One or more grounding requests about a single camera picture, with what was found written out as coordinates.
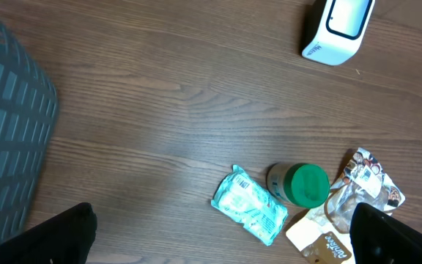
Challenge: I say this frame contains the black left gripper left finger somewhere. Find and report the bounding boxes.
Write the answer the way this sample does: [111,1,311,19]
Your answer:
[0,202,97,264]

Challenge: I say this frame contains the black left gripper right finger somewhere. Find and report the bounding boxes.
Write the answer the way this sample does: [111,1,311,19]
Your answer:
[349,202,422,264]

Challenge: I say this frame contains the white brown snack pouch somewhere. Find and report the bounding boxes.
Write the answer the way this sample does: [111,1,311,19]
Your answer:
[286,147,406,264]

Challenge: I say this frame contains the green lid seasoning jar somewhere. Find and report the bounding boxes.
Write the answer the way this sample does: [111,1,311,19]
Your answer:
[267,163,330,208]

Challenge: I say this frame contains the teal wet wipes pack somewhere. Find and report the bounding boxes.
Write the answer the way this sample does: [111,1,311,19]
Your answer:
[211,165,289,246]

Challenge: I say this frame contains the grey plastic mesh basket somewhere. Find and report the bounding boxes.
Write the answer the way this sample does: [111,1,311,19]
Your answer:
[0,21,59,244]

